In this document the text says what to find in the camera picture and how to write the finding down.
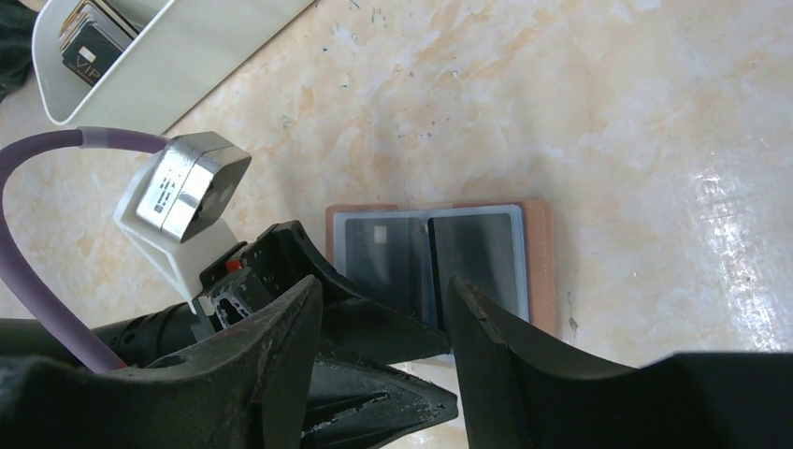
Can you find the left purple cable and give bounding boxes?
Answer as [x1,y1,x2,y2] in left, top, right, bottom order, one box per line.
[0,126,169,375]

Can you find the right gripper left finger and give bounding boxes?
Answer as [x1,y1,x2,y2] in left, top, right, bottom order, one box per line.
[1,276,323,448]

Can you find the dark card sleeve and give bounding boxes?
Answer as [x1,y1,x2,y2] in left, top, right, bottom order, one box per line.
[428,210,529,331]

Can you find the grey card left sleeve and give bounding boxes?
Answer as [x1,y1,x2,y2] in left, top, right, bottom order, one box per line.
[344,216,426,321]

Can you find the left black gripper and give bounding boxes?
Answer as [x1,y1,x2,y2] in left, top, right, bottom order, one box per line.
[94,220,458,448]

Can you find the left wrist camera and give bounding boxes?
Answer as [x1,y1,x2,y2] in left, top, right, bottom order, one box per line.
[113,132,252,301]

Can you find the brown leather card holder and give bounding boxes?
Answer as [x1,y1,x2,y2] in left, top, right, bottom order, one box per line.
[324,199,560,338]

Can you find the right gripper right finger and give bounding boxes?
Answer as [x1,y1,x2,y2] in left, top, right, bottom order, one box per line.
[448,277,792,448]

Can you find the white oblong plastic bin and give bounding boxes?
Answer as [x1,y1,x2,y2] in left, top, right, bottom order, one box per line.
[32,1,309,134]

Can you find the stack of cards in bin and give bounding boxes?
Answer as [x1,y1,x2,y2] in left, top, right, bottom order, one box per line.
[58,0,141,86]

